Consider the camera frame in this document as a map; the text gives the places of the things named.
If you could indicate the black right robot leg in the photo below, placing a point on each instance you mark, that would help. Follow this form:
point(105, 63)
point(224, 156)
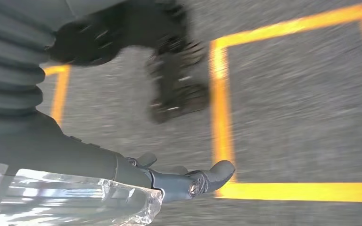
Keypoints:
point(168, 78)

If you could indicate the yellow floor tape square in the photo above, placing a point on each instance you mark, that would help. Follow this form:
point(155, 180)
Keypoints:
point(221, 124)

